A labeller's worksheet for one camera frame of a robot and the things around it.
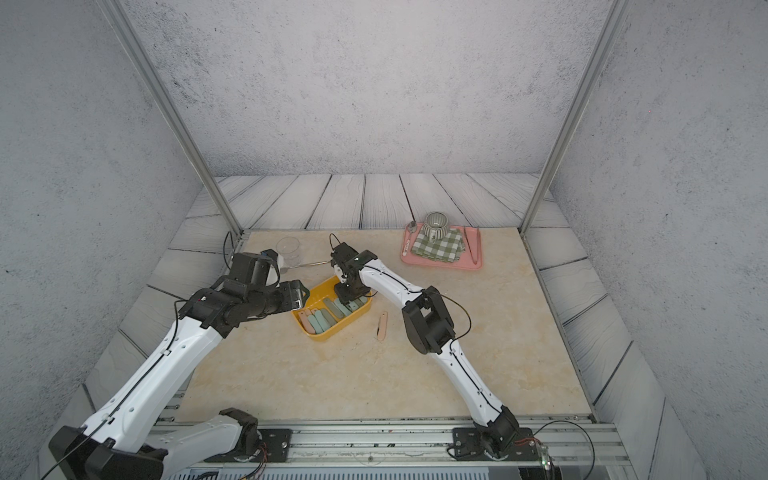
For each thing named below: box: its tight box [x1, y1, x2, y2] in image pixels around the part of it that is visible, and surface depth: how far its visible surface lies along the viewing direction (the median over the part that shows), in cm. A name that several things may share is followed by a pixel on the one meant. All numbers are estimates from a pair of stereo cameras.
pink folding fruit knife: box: [376, 311, 388, 342], surface depth 95 cm
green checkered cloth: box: [412, 224, 466, 263], surface depth 117 cm
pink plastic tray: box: [400, 223, 483, 271], surface depth 116 cm
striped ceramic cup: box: [423, 212, 449, 240], surface depth 116 cm
